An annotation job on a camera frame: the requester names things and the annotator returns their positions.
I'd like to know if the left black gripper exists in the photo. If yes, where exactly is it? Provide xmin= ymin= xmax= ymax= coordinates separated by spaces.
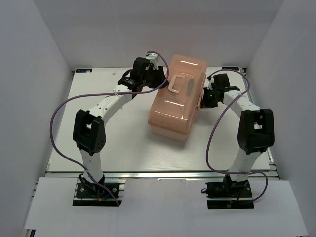
xmin=142 ymin=67 xmax=170 ymax=90

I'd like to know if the pink plastic toolbox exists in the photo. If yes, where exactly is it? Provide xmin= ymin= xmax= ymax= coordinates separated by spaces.
xmin=148 ymin=55 xmax=208 ymax=141

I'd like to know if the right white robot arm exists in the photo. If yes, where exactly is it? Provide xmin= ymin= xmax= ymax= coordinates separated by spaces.
xmin=200 ymin=74 xmax=275 ymax=197

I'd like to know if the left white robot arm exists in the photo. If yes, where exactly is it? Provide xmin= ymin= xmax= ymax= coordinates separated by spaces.
xmin=73 ymin=53 xmax=168 ymax=197

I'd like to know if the right blue label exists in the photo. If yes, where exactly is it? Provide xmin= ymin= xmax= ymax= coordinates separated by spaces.
xmin=222 ymin=66 xmax=239 ymax=71

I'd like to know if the blue label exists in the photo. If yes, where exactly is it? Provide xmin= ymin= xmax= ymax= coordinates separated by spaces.
xmin=222 ymin=66 xmax=239 ymax=71
xmin=75 ymin=68 xmax=92 ymax=73

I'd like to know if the left blue label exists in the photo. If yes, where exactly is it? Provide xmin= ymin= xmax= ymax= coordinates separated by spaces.
xmin=75 ymin=68 xmax=92 ymax=73

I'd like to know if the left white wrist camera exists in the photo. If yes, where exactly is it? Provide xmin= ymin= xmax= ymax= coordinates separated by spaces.
xmin=146 ymin=52 xmax=160 ymax=70

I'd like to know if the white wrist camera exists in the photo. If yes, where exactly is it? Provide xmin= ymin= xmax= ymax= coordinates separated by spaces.
xmin=146 ymin=52 xmax=160 ymax=70
xmin=207 ymin=76 xmax=214 ymax=90

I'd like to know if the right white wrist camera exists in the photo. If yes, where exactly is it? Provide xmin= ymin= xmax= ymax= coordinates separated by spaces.
xmin=207 ymin=76 xmax=214 ymax=90

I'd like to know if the aluminium front rail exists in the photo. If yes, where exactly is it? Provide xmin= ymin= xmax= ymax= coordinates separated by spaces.
xmin=46 ymin=170 xmax=279 ymax=180

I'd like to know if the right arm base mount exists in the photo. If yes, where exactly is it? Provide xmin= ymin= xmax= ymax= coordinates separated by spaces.
xmin=201 ymin=182 xmax=254 ymax=210

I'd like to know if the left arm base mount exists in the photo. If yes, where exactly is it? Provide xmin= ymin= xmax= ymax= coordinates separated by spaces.
xmin=72 ymin=180 xmax=125 ymax=207

